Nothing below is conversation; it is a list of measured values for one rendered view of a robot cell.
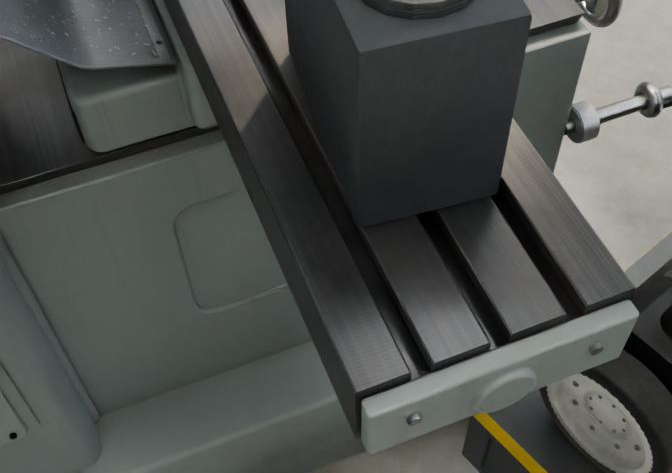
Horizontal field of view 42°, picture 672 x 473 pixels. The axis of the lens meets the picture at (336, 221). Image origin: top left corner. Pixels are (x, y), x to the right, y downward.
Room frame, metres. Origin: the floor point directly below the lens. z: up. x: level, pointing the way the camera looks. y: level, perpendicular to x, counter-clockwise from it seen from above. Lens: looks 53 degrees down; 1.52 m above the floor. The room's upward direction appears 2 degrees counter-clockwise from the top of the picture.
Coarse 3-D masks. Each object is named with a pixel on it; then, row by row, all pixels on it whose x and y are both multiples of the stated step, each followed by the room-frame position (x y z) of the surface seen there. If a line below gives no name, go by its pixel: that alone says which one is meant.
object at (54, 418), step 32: (0, 256) 0.61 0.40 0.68; (0, 288) 0.58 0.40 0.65; (0, 320) 0.57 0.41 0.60; (32, 320) 0.60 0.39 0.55; (0, 352) 0.55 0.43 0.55; (32, 352) 0.57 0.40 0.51; (64, 352) 0.62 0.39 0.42; (0, 384) 0.54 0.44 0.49; (32, 384) 0.56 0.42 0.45; (64, 384) 0.59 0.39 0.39; (0, 416) 0.53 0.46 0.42; (32, 416) 0.54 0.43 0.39; (64, 416) 0.56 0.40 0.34; (96, 416) 0.62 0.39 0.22; (0, 448) 0.52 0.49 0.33; (32, 448) 0.54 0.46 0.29; (64, 448) 0.55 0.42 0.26; (96, 448) 0.56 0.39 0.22
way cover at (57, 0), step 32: (0, 0) 0.71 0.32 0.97; (32, 0) 0.75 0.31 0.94; (64, 0) 0.78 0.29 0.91; (96, 0) 0.79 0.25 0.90; (128, 0) 0.80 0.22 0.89; (0, 32) 0.66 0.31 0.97; (32, 32) 0.69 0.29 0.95; (64, 32) 0.72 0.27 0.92; (96, 32) 0.73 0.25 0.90; (128, 32) 0.74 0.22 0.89; (160, 32) 0.75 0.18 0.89; (96, 64) 0.68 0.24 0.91; (128, 64) 0.69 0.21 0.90; (160, 64) 0.70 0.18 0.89
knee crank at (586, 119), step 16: (640, 96) 0.96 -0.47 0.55; (656, 96) 0.95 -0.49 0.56; (576, 112) 0.91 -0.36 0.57; (592, 112) 0.91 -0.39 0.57; (608, 112) 0.93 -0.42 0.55; (624, 112) 0.93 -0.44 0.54; (640, 112) 0.95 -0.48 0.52; (656, 112) 0.93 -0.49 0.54; (576, 128) 0.90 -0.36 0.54; (592, 128) 0.89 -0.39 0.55
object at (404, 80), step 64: (320, 0) 0.50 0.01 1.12; (384, 0) 0.45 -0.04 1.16; (448, 0) 0.45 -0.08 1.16; (512, 0) 0.46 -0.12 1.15; (320, 64) 0.51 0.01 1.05; (384, 64) 0.42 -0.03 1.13; (448, 64) 0.43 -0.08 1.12; (512, 64) 0.45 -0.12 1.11; (320, 128) 0.52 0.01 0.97; (384, 128) 0.42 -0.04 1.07; (448, 128) 0.44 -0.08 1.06; (384, 192) 0.42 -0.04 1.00; (448, 192) 0.44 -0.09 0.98
